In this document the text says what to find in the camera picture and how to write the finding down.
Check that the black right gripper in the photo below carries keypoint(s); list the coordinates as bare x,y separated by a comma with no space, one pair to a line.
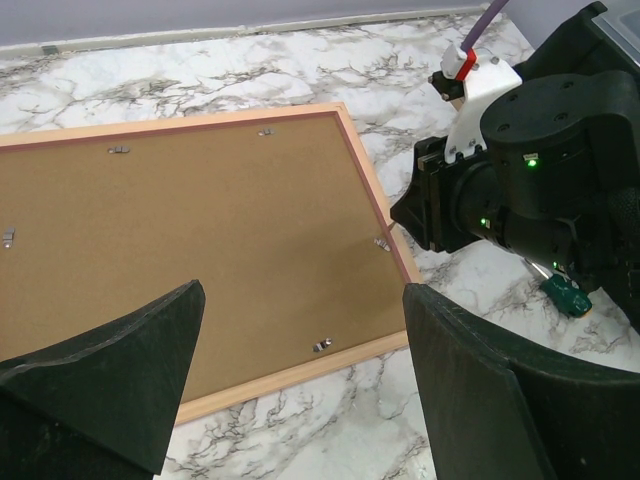
452,205

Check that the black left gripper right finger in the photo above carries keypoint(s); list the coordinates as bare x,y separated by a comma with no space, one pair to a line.
499,406

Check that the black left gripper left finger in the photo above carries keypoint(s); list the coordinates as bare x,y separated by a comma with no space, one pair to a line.
102,404

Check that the pink picture frame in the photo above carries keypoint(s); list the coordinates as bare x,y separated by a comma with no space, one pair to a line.
278,213

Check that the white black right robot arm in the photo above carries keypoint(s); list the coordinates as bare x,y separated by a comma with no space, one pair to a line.
556,182

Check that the black plastic toolbox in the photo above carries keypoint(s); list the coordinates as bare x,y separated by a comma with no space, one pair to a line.
590,59

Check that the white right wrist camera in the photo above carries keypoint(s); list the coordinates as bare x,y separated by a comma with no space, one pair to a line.
471,84

